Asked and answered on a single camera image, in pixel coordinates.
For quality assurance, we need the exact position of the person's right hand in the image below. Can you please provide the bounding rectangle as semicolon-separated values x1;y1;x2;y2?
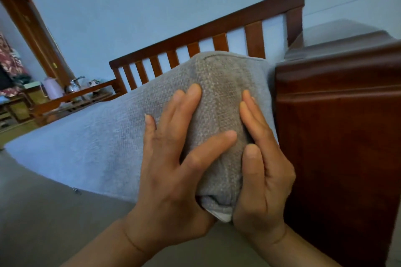
231;89;297;243

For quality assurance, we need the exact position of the person's left hand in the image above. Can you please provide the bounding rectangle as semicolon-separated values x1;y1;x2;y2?
124;83;238;255

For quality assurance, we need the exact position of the wooden display cabinet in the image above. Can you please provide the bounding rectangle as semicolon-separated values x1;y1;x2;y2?
0;83;49;149

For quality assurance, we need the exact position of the long grey sofa cushion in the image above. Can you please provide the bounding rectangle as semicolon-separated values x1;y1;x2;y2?
5;50;279;224

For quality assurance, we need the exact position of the pink thermos flask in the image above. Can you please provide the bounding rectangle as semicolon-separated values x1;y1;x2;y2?
42;76;66;101

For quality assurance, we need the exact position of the brown wooden door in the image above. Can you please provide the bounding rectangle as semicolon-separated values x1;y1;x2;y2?
0;0;76;86

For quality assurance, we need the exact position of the silver kettle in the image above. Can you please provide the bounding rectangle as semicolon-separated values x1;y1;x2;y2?
65;76;86;94

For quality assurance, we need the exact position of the long dark wooden sofa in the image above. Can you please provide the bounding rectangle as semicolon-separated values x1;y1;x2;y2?
31;0;401;267

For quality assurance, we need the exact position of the red patterned cloth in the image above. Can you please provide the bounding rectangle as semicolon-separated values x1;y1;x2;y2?
0;33;30;97

